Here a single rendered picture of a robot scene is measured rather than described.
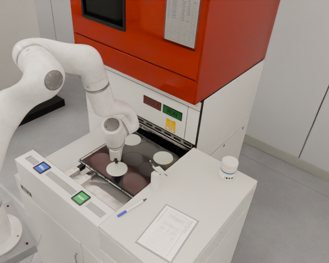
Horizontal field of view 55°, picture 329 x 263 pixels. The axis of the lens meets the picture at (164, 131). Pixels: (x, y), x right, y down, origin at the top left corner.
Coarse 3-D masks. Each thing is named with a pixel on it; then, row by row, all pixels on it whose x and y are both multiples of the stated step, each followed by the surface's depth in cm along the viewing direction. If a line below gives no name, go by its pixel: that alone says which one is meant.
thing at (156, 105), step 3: (144, 96) 162; (144, 99) 163; (147, 99) 161; (150, 99) 160; (144, 102) 164; (147, 102) 162; (150, 102) 161; (153, 102) 160; (156, 102) 158; (150, 105) 162; (153, 105) 161; (156, 105) 159; (159, 105) 158; (156, 108) 160; (159, 108) 158
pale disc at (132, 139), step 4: (128, 136) 169; (132, 136) 170; (136, 136) 170; (128, 140) 167; (132, 140) 167; (136, 140) 167; (140, 140) 167; (128, 144) 164; (132, 144) 164; (136, 144) 165
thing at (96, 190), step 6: (78, 174) 147; (90, 186) 141; (96, 186) 142; (96, 192) 139; (102, 192) 139; (102, 198) 136; (108, 198) 136; (114, 198) 137; (108, 204) 134; (114, 204) 134; (120, 204) 134
